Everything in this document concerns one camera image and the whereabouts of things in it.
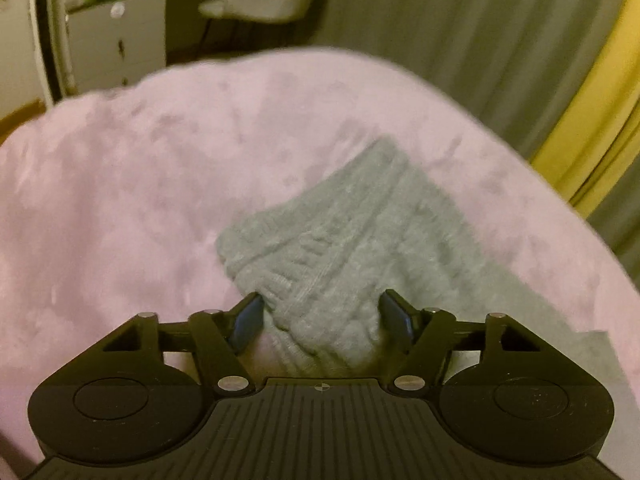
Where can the white curved frame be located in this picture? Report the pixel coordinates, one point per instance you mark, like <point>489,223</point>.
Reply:
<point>47,35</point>

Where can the grey knit pants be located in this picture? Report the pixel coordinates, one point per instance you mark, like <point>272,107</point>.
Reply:
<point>340,240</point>

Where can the pink fluffy blanket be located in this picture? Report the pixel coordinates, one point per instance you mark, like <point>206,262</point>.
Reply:
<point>125,185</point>

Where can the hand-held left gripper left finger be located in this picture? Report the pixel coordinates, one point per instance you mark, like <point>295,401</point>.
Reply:
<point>248,321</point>

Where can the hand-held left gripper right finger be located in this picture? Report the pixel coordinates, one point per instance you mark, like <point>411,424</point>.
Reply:
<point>396,317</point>

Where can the grey curtain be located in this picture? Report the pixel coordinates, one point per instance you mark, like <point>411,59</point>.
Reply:
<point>622,230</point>
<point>450,35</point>

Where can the drawer cabinet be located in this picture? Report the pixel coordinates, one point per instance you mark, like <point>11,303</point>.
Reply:
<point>115,45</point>

